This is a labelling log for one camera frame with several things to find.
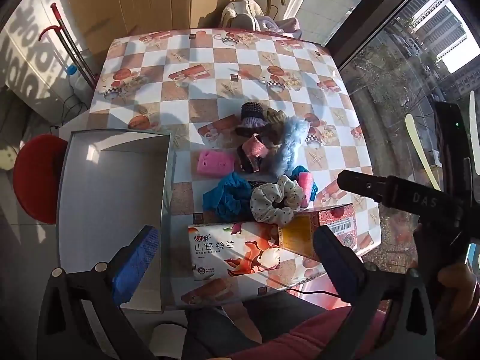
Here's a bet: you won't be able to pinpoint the curved umbrella handle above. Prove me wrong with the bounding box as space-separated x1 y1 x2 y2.
265 0 286 20

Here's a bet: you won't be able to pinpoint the person's right hand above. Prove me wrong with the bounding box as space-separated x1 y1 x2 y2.
437 262 480 310

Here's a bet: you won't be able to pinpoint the cream window sticker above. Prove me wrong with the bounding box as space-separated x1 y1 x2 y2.
404 113 442 192

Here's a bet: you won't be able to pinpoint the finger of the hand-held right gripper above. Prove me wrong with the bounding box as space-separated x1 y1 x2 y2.
337 170 388 205

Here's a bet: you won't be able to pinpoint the grey open cardboard box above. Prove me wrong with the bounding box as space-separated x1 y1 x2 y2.
55 129 177 314

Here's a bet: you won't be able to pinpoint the black cable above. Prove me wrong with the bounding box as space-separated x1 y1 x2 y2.
288 288 340 298

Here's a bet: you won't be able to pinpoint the white appliance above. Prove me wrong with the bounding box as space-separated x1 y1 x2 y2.
0 0 96 124

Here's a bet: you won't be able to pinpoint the pink knitted scrunchie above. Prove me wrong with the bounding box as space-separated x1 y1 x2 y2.
197 149 236 176

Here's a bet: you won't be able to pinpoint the white polka dot scrunchie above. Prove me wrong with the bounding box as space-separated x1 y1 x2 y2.
250 175 305 226

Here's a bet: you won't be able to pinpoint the red-tipped metal mop poles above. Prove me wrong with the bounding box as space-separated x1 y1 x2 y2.
38 3 96 91

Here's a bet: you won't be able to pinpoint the light blue fluffy scrunchie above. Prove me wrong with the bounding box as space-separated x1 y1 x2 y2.
267 116 313 178

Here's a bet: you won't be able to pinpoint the purple cloth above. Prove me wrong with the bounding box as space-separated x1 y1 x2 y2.
259 16 303 39

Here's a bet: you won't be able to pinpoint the checkered printed tablecloth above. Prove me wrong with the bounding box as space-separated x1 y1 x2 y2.
89 27 384 310

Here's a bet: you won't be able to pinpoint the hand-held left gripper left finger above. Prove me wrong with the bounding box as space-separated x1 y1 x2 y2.
41 225 161 360

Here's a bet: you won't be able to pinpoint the red round stool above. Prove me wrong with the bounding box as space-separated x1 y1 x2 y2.
13 133 69 225

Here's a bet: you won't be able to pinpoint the pink glitter hair band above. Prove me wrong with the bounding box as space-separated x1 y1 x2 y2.
241 133 274 159

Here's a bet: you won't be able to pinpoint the teal and pink cloth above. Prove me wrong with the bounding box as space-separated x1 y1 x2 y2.
292 165 319 209

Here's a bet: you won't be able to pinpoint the person's red trousers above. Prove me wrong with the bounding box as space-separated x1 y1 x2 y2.
224 303 389 360

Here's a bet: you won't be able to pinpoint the brown cardboard sheet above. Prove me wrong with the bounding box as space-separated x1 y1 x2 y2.
61 0 229 55

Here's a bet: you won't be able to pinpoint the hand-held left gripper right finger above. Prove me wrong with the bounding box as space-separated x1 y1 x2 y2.
313 226 438 360

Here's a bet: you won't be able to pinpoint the person's dark garment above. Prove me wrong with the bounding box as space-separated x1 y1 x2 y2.
183 295 328 350

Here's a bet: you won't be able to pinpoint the beige knitted sock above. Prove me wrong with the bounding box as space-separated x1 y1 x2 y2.
265 108 289 125

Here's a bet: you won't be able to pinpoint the floral tissue pack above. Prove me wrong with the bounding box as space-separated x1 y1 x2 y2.
187 220 283 283

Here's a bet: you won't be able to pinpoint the black and purple scrunchie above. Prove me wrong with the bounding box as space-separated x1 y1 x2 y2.
235 101 268 136

